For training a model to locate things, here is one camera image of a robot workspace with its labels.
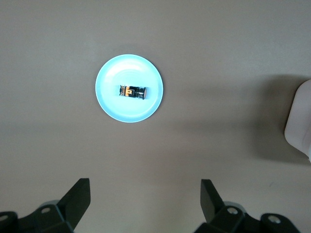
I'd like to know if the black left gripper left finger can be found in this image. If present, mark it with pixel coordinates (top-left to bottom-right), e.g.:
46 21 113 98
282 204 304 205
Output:
0 178 91 233

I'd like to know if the orange black push-button switch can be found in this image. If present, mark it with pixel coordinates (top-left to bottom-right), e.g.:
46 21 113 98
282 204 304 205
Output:
119 84 149 100

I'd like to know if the light blue round plate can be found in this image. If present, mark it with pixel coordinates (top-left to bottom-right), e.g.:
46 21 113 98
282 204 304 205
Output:
95 54 164 123

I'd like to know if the white lidded pink container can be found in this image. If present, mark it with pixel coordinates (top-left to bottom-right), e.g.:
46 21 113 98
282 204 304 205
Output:
284 79 311 163

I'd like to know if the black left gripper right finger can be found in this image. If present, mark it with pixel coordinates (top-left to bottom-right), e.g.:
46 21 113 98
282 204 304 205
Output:
194 179 302 233

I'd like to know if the brown table mat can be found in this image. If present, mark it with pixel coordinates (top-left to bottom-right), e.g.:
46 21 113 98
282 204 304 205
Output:
0 0 311 233

